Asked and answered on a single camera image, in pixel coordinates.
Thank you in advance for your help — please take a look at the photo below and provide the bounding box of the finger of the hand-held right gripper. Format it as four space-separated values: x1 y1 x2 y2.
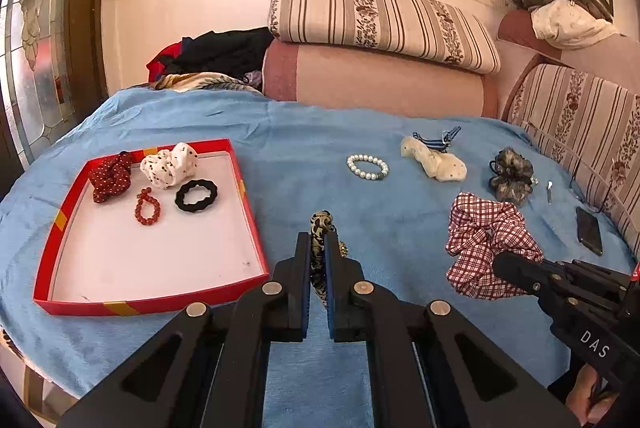
492 250 557 298

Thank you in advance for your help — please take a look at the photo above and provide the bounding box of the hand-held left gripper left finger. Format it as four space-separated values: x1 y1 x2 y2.
60 232 312 428

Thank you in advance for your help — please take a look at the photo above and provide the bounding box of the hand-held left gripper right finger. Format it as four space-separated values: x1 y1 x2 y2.
325 232 581 428

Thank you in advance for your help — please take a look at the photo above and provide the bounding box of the leopard print scrunchie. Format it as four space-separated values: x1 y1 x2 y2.
307 209 347 310

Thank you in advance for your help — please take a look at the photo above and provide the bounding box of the red plaid scrunchie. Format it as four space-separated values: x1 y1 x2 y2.
446 191 545 300

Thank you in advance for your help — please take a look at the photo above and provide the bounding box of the black wavy hair tie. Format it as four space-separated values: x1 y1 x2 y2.
174 178 220 213

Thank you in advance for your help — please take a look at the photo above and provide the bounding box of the red cardboard box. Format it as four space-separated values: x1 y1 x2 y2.
33 137 271 317

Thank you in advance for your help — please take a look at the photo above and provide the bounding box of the red bead bracelet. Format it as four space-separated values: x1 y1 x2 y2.
133 187 164 227

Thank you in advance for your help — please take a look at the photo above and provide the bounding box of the white polka dot scrunchie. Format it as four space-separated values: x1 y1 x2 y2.
139 141 199 190

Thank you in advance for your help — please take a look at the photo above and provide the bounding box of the red polka dot scrunchie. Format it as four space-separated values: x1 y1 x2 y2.
88 150 134 204

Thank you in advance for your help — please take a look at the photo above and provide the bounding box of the person's right hand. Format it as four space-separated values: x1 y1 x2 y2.
566 364 622 427

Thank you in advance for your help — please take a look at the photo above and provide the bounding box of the blue towel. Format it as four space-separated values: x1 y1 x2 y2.
0 87 640 428

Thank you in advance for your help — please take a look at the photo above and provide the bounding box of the black smartphone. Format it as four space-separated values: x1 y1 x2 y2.
574 206 604 257

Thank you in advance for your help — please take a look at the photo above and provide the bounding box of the grey brown scrunchie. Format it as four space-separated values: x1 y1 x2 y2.
488 147 535 208

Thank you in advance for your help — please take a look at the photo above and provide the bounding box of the cream dotted scrunchie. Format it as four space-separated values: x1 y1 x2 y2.
400 135 468 183

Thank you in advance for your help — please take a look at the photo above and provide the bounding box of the striped floral sofa back cushion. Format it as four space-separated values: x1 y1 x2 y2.
501 62 640 259

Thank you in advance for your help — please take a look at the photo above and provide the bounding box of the pink sofa bolster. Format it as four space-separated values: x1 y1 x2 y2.
262 41 499 119

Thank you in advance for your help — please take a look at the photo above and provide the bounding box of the gold patterned cloth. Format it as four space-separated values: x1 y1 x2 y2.
151 72 264 96

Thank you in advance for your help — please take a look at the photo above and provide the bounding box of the pink sofa armrest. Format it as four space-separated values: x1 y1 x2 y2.
497 10 640 96

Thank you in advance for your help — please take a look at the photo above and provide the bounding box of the white crumpled cloth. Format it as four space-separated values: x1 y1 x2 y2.
531 0 620 50

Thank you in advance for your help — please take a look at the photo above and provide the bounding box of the pile of dark clothes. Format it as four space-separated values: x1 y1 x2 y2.
146 27 276 82

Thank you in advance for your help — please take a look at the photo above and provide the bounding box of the long striped floral cushion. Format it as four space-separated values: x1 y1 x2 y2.
267 0 502 76

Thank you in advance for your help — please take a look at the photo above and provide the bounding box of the stained glass door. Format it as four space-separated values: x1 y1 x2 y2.
0 0 117 189

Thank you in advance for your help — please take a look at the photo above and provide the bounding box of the pearl bracelet with green bead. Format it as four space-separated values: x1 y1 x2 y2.
346 153 390 183

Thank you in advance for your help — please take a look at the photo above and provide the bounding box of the blue striped ribbon hair tie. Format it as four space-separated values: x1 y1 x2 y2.
412 125 462 154

